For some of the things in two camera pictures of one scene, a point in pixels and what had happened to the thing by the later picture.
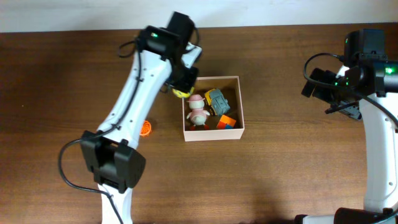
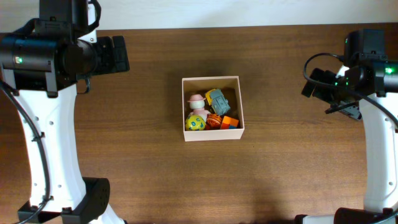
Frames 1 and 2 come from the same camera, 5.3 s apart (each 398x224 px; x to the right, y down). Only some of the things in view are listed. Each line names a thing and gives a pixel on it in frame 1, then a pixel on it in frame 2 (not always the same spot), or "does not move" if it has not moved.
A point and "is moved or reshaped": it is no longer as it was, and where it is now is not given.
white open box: (230, 86) does not move
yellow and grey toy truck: (216, 102) does not move
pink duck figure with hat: (198, 116) does not move
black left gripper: (185, 88) → (117, 46)
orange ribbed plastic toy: (145, 128) → (213, 121)
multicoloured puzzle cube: (226, 122) is moved or reshaped
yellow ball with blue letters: (183, 94) → (194, 122)
